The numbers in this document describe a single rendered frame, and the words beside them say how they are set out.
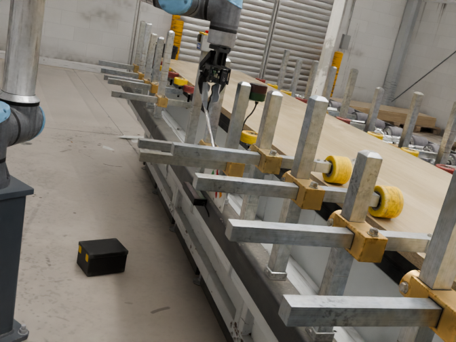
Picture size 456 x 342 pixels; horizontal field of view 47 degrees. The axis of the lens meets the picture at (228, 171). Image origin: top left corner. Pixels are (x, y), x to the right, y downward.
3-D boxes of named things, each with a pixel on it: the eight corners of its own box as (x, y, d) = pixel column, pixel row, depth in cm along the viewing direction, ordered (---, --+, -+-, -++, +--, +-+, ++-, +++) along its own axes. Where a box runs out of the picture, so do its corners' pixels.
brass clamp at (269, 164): (260, 172, 141) (264, 155, 140) (243, 157, 153) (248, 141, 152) (281, 175, 143) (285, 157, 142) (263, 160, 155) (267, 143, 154)
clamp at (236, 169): (227, 177, 166) (231, 161, 165) (216, 163, 179) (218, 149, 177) (243, 178, 168) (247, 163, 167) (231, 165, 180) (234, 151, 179)
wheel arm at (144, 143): (138, 150, 184) (140, 138, 183) (136, 147, 187) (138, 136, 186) (252, 163, 199) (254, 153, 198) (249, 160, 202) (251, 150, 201)
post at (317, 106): (269, 284, 132) (316, 96, 119) (264, 277, 135) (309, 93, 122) (281, 284, 133) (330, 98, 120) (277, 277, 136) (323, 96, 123)
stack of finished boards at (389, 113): (434, 127, 993) (437, 118, 988) (331, 113, 884) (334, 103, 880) (406, 117, 1058) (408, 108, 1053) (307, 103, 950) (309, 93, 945)
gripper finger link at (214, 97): (210, 112, 172) (216, 84, 170) (205, 108, 178) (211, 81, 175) (219, 113, 173) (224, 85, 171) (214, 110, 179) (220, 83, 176)
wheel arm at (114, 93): (110, 98, 275) (112, 90, 274) (110, 97, 278) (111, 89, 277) (191, 110, 290) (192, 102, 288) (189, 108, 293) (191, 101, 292)
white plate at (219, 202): (220, 213, 169) (226, 184, 166) (200, 184, 192) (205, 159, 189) (222, 213, 169) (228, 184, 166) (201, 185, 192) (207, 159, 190)
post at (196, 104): (182, 158, 222) (202, 51, 210) (180, 155, 226) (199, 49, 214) (193, 159, 223) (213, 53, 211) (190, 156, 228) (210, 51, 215)
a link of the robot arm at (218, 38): (205, 27, 171) (233, 33, 174) (203, 43, 172) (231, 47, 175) (213, 29, 163) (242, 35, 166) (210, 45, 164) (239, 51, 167)
